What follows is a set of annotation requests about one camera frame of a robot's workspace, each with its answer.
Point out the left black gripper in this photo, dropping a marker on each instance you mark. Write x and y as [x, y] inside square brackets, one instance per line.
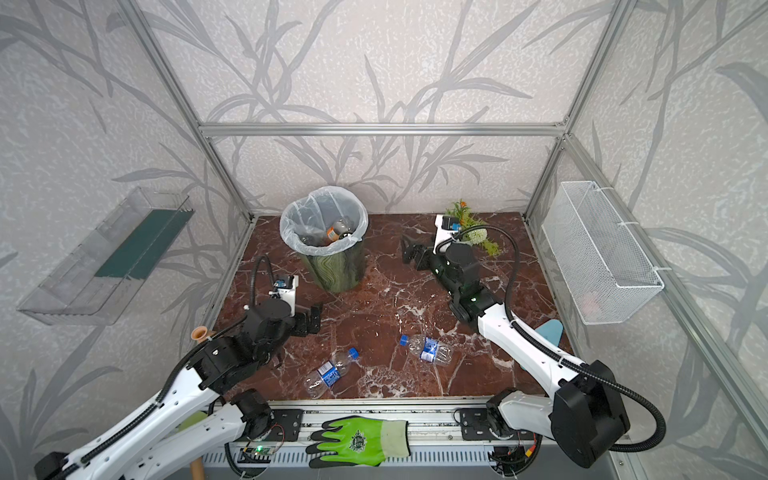
[308, 318]

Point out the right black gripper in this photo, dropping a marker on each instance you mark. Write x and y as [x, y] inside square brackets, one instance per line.
[422, 255]

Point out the blue cap pepsi bottle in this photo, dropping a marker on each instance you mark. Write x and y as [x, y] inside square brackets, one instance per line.
[320, 380]

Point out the blue cap blue label bottle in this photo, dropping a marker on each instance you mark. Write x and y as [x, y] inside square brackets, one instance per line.
[427, 349]

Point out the orange cap orange label bottle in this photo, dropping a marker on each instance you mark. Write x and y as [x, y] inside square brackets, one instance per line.
[339, 229]

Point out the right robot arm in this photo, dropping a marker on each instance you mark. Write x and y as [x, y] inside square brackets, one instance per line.
[583, 408]

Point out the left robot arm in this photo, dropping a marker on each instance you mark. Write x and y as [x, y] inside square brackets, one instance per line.
[148, 443]

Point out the green wood-pattern trash bin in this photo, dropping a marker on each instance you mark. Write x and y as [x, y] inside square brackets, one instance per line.
[338, 272]

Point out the clear plastic bin liner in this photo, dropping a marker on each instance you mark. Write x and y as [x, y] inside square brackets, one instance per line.
[304, 222]

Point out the white pot with artificial flowers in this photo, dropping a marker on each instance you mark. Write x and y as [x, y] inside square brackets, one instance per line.
[467, 220]

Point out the small terracotta pot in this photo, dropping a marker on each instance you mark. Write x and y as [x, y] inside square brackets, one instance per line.
[200, 334]

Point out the green and black work glove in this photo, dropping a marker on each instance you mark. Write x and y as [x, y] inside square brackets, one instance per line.
[356, 440]

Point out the light blue small shovel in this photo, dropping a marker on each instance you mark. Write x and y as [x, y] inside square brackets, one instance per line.
[552, 331]

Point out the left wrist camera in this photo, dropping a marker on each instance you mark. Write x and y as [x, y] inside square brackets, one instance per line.
[284, 287]

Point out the left circuit board with wires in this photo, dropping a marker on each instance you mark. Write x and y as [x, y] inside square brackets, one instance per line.
[262, 449]

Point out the circuit board with wires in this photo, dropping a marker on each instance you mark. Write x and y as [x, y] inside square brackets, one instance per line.
[509, 462]
[262, 449]

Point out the white wire mesh basket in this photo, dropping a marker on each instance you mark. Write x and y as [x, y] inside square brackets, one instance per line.
[607, 272]

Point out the clear acrylic wall shelf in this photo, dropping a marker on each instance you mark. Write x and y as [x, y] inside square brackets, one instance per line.
[96, 282]

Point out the right circuit board with wires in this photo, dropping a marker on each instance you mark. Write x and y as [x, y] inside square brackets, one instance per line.
[509, 462]

